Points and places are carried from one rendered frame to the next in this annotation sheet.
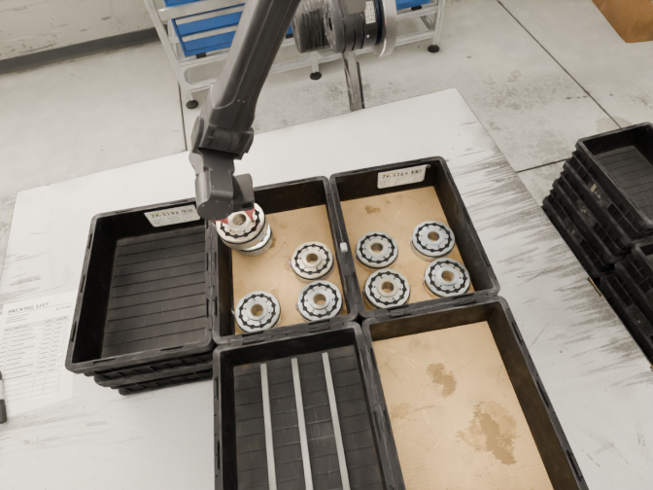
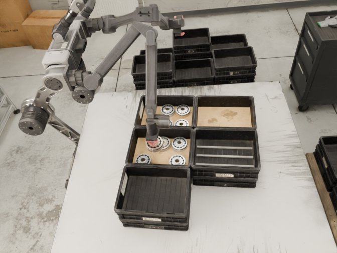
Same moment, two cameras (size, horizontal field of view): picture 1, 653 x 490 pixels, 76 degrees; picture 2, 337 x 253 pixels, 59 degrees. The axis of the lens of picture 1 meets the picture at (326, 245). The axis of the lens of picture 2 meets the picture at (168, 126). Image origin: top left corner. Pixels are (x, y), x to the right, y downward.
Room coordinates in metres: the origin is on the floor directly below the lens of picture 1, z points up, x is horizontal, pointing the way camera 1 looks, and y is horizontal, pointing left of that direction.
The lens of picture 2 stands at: (0.14, 1.18, 2.42)
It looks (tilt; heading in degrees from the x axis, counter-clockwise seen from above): 49 degrees down; 286
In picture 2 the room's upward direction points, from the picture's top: 9 degrees counter-clockwise
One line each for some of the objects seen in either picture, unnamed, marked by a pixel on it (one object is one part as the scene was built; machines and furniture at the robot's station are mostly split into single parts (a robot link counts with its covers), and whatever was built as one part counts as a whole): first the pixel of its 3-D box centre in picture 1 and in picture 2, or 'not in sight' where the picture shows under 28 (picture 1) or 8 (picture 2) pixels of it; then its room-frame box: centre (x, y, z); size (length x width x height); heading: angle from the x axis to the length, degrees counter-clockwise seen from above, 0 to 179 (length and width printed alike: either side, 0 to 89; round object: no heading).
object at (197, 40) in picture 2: not in sight; (191, 53); (0.52, -1.58, 0.37); 0.40 x 0.30 x 0.45; 9
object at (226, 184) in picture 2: not in sight; (223, 162); (0.12, 0.09, 0.76); 0.40 x 0.30 x 0.12; 3
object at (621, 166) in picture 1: (615, 208); (155, 80); (0.86, -1.12, 0.37); 0.40 x 0.30 x 0.45; 9
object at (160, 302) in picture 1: (156, 285); (154, 194); (0.50, 0.41, 0.87); 0.40 x 0.30 x 0.11; 3
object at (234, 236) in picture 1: (240, 221); (154, 142); (0.53, 0.17, 1.04); 0.10 x 0.10 x 0.01
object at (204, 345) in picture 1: (147, 275); (153, 189); (0.50, 0.41, 0.92); 0.40 x 0.30 x 0.02; 3
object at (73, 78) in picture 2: not in sight; (75, 78); (0.90, 0.09, 1.45); 0.09 x 0.08 x 0.12; 99
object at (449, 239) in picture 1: (432, 237); (167, 109); (0.54, -0.26, 0.86); 0.10 x 0.10 x 0.01
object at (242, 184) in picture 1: (222, 185); (152, 129); (0.52, 0.17, 1.16); 0.10 x 0.07 x 0.07; 92
